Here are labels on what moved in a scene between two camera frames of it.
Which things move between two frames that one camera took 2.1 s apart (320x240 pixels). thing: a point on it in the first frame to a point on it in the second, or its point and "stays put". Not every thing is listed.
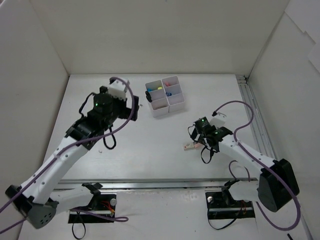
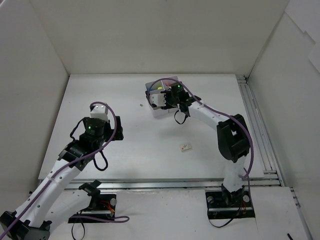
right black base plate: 221,205 stays put
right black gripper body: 194,133 to 167,97
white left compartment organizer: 159,105 stays put
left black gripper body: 133,109 to 117,128
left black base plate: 103,203 stays put
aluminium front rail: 160,184 stays put
